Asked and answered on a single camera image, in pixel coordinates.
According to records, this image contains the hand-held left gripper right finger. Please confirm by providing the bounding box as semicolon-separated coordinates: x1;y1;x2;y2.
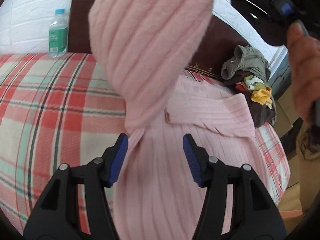
182;133;288;240

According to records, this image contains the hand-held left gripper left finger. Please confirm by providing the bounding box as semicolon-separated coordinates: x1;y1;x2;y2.
24;133;129;240

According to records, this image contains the pink ribbed sweater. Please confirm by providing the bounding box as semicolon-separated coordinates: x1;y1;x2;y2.
89;0;269;240

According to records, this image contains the pile of mixed clothes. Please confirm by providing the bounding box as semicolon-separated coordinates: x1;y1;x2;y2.
221;45;277;125

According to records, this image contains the person's right hand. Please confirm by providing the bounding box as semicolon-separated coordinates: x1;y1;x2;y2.
286;20;320;125

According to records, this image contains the dark brown wooden headboard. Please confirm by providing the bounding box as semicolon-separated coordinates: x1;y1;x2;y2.
67;0;253;80

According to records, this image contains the dark brown garment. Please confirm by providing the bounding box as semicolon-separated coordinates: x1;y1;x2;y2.
222;70;277;128

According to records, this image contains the red plaid bed sheet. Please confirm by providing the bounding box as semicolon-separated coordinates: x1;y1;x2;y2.
0;52;292;240

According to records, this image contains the white green printed garment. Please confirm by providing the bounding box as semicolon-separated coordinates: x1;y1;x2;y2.
244;76;264;90

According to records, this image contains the yellow garment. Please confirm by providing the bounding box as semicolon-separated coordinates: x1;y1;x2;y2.
251;86;273;107

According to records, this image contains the brown cardboard box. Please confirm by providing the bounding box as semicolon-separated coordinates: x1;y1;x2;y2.
274;87;299;127

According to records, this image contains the clear plastic water bottle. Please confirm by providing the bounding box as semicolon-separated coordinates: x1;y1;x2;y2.
48;8;68;58

